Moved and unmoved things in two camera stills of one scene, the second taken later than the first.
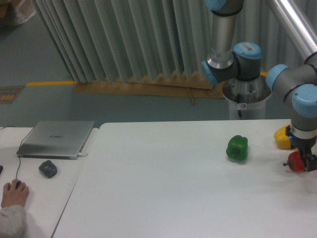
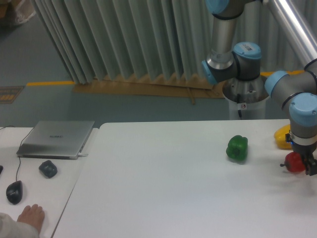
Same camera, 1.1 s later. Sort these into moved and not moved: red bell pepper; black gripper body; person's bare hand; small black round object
Moved: person's bare hand
Not moved: black gripper body; small black round object; red bell pepper
